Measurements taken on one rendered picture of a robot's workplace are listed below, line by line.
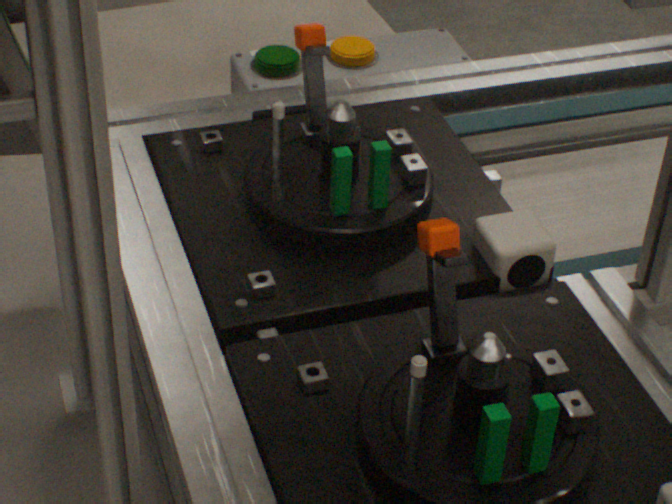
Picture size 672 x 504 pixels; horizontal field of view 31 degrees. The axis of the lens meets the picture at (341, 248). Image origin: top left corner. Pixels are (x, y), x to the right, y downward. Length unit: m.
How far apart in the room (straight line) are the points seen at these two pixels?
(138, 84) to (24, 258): 0.30
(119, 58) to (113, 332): 0.71
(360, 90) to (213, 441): 0.42
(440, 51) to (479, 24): 2.18
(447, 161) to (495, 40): 2.29
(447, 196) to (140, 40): 0.53
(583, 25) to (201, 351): 2.66
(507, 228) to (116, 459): 0.32
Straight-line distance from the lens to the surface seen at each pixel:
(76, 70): 0.55
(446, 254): 0.69
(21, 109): 0.75
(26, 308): 0.98
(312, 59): 0.91
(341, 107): 0.85
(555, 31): 3.31
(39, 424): 0.89
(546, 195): 1.02
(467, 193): 0.91
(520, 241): 0.84
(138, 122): 1.01
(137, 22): 1.38
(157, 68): 1.29
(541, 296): 0.82
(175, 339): 0.80
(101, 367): 0.64
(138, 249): 0.86
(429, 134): 0.98
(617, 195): 1.03
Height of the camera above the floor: 1.49
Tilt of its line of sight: 38 degrees down
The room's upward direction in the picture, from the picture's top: 3 degrees clockwise
